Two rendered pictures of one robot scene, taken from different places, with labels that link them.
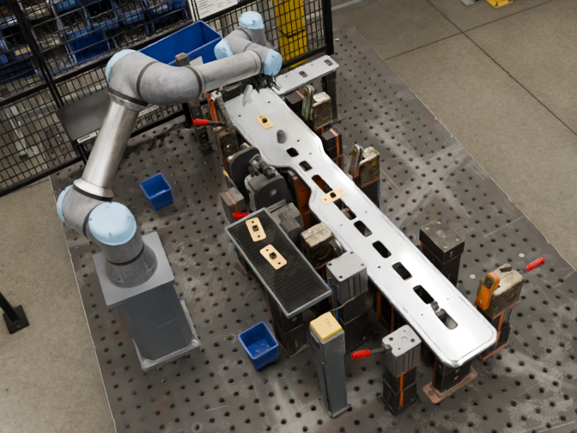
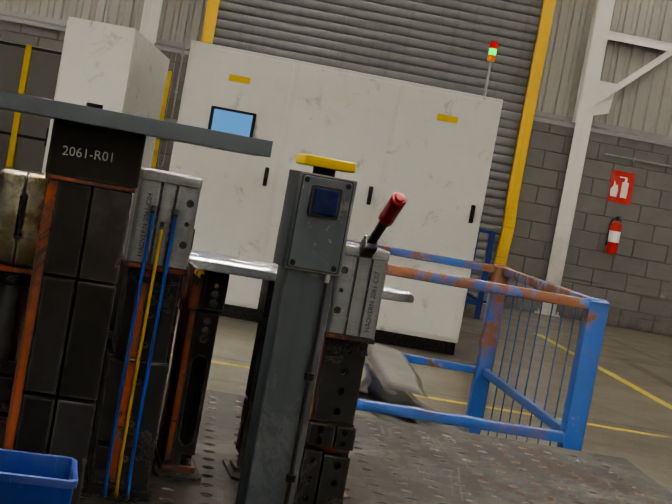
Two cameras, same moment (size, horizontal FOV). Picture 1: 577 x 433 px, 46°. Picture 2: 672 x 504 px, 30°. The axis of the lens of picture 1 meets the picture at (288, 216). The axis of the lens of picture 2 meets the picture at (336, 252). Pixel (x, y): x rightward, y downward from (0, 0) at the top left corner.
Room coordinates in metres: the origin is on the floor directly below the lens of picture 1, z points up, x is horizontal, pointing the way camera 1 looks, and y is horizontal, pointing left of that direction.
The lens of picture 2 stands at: (0.62, 1.37, 1.13)
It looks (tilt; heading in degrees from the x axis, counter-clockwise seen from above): 3 degrees down; 281
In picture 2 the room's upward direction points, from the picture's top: 10 degrees clockwise
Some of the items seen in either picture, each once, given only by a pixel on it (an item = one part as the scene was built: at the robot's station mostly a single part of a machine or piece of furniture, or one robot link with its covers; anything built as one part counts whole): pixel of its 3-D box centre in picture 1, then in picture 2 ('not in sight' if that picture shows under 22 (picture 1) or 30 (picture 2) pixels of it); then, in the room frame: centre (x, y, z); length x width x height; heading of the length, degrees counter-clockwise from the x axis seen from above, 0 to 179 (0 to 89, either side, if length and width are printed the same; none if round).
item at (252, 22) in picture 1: (252, 31); not in sight; (1.91, 0.02, 1.41); 0.09 x 0.08 x 0.11; 135
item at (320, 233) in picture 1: (322, 270); (4, 322); (1.30, -0.08, 0.89); 0.13 x 0.11 x 0.38; 114
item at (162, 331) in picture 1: (149, 303); not in sight; (1.27, 0.48, 0.90); 0.21 x 0.21 x 0.40; 16
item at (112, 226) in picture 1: (114, 230); not in sight; (1.27, 0.49, 1.27); 0.13 x 0.12 x 0.14; 45
